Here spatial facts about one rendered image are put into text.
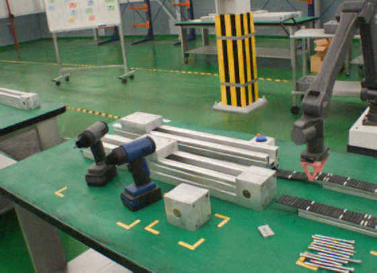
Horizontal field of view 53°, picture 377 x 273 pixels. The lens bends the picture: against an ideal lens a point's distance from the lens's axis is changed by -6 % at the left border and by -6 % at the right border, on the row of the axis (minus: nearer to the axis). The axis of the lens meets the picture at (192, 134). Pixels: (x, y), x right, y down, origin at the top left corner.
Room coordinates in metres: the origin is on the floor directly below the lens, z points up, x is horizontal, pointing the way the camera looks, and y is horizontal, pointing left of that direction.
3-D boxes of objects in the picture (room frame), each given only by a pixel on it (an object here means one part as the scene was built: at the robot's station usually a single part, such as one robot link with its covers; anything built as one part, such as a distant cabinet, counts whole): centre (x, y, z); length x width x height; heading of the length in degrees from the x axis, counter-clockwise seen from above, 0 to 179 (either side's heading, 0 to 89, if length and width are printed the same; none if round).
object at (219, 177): (1.39, 0.15, 0.82); 0.80 x 0.10 x 0.09; 49
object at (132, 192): (1.15, 0.21, 0.89); 0.20 x 0.08 x 0.22; 126
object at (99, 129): (1.34, 0.37, 0.89); 0.20 x 0.08 x 0.22; 160
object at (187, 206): (1.04, 0.03, 0.83); 0.11 x 0.10 x 0.10; 141
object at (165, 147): (1.39, 0.15, 0.87); 0.16 x 0.11 x 0.07; 49
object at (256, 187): (1.11, -0.19, 0.83); 0.12 x 0.09 x 0.10; 139
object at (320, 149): (1.16, -0.39, 0.92); 0.10 x 0.07 x 0.07; 139
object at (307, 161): (1.15, -0.39, 0.85); 0.07 x 0.07 x 0.09; 49
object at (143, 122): (1.70, 0.22, 0.87); 0.16 x 0.11 x 0.07; 49
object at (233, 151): (1.53, 0.03, 0.82); 0.80 x 0.10 x 0.09; 49
